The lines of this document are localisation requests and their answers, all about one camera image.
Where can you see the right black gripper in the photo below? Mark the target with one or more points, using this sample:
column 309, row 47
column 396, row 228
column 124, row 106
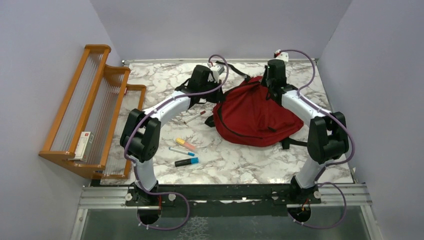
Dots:
column 263, row 81

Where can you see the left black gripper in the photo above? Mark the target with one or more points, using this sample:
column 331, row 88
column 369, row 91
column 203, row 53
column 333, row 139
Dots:
column 218, row 97

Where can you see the red backpack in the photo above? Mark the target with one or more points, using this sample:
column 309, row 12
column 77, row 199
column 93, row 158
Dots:
column 246, row 117

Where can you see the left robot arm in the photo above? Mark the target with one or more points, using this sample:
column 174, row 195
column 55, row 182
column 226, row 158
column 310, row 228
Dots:
column 141, row 134

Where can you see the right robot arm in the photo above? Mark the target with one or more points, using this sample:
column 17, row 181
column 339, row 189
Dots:
column 327, row 138

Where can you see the red white pen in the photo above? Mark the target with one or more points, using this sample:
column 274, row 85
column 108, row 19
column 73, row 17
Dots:
column 194, row 117

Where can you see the yellow orange highlighter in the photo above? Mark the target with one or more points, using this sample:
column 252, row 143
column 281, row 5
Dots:
column 185, row 144

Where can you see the blue white pen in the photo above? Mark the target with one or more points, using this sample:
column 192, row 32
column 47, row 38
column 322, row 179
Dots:
column 181, row 151

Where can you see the black blue highlighter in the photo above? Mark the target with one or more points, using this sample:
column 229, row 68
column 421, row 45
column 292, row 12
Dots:
column 186, row 162

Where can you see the wooden rack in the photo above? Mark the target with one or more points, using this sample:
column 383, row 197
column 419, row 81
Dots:
column 92, row 103

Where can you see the white red box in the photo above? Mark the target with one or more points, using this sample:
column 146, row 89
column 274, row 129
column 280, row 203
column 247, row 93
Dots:
column 84, row 146

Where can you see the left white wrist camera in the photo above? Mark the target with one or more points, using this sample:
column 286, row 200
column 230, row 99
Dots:
column 215, row 71

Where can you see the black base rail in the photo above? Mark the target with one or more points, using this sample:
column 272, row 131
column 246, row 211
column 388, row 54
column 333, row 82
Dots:
column 219, row 200

